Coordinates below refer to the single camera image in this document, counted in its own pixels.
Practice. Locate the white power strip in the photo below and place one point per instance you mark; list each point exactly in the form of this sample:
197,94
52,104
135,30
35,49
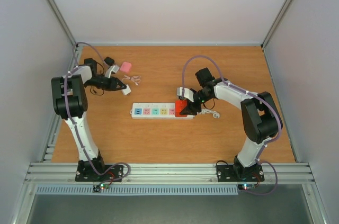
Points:
156,111

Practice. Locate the black plug adapter with cable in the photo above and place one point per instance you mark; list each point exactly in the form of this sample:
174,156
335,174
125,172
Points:
99,70

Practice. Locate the white charger with pink cable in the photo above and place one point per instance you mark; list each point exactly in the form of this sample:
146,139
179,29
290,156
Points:
128,80

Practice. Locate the red cube socket adapter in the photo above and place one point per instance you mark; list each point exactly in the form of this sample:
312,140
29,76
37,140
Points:
180,105

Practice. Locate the right small circuit board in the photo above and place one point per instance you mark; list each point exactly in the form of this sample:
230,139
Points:
246,186

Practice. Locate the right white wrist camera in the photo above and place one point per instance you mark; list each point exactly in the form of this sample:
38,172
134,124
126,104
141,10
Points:
185,94

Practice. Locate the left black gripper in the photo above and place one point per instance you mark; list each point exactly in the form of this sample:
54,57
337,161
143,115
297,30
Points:
113,84

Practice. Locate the grey slotted cable duct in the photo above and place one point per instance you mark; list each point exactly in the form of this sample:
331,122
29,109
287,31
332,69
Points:
137,190

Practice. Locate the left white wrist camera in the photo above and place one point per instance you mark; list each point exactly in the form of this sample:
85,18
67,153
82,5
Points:
112,70

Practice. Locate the left small circuit board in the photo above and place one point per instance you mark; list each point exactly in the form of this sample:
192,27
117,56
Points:
101,187

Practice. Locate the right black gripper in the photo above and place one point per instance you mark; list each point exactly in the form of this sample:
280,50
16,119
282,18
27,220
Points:
192,108

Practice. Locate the small circuit board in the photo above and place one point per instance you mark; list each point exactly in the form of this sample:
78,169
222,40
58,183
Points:
246,186
101,187

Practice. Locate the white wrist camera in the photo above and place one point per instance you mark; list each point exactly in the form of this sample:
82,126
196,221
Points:
112,70
185,94

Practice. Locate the pink cube socket adapter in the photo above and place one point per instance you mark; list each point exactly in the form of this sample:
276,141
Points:
126,67

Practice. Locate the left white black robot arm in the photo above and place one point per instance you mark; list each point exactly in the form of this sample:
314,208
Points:
71,104

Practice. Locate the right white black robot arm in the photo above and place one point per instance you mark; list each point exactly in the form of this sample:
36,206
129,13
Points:
261,120

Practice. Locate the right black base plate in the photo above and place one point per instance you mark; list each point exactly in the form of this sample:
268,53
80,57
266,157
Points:
229,173

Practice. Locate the aluminium front rail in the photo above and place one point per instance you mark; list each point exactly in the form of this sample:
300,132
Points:
64,173

